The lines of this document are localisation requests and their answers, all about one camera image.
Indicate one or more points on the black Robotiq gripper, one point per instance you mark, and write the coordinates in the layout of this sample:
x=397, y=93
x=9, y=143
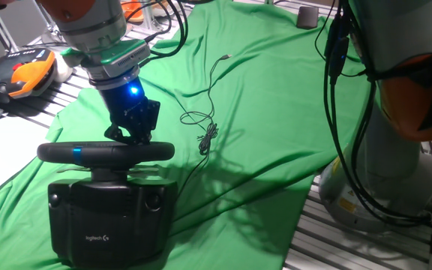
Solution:
x=122, y=101

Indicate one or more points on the black leather steering wheel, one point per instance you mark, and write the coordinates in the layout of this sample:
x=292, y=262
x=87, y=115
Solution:
x=126, y=152

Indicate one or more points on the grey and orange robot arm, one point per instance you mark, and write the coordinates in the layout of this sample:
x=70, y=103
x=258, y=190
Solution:
x=392, y=161

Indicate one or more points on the black Logitech wheel base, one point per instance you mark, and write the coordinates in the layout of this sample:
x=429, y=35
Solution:
x=107, y=217

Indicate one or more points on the person's hand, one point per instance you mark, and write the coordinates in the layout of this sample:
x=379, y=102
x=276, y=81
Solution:
x=4, y=2

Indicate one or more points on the white rounded object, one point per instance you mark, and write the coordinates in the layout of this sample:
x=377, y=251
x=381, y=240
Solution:
x=64, y=69

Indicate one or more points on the orange plastic object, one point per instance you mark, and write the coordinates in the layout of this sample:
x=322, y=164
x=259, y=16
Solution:
x=131, y=11

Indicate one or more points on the orange and black teach pendant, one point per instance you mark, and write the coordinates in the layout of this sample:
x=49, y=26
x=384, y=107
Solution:
x=24, y=75

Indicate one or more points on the green cloth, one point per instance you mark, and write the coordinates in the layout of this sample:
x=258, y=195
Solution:
x=257, y=112

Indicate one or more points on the white paper sheet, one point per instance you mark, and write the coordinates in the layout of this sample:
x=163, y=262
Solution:
x=2, y=157

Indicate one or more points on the silver wrist camera green mount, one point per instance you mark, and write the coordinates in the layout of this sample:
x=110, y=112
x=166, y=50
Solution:
x=126, y=62

